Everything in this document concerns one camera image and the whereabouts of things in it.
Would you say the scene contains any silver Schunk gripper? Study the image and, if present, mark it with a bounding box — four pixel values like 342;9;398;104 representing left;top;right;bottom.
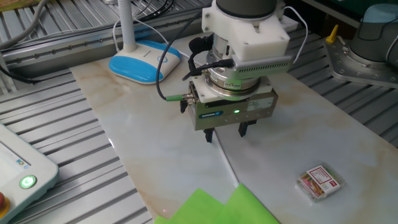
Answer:
187;82;279;144

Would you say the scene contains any green flag with white pole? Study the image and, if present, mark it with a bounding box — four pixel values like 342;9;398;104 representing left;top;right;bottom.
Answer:
154;130;280;224

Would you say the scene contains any marble pattern board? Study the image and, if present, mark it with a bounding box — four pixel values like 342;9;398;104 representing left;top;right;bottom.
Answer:
70;27;398;224

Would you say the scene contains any clear box of paper clips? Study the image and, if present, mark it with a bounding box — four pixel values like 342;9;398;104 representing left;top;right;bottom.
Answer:
294;164;341;203

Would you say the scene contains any blue and white desk lamp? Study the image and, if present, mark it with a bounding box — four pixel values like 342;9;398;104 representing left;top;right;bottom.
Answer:
108;0;182;85

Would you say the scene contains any white power strip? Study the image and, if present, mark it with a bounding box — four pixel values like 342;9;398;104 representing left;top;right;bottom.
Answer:
282;17;301;34

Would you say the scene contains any white teach pendant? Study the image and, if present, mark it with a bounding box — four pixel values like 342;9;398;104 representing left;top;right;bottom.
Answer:
0;123;60;224

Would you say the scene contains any black cable with green plug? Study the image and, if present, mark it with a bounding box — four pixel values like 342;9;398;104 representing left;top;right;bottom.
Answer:
155;11;203;103

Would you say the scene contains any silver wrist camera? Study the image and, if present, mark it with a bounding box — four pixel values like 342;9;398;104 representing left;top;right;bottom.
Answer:
231;55;294;81

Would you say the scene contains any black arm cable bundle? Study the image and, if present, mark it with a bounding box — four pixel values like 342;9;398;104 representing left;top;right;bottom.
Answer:
182;34;236;82

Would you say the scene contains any white lamp cable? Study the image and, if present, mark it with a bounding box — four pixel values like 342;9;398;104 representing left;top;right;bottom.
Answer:
111;6;309;65

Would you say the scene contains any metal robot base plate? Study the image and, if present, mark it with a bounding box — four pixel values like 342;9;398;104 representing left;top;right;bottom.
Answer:
323;37;398;90

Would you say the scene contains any yellow plastic handle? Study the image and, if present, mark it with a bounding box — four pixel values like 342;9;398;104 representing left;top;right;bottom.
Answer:
325;24;340;44

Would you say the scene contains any aluminium frame rail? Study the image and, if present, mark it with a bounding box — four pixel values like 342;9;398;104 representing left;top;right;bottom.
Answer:
0;6;212;78

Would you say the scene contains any thick black cable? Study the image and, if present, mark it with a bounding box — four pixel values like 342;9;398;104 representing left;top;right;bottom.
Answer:
0;67;41;85

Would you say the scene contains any grey hose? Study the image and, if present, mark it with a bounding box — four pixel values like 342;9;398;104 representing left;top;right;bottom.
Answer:
0;0;50;50

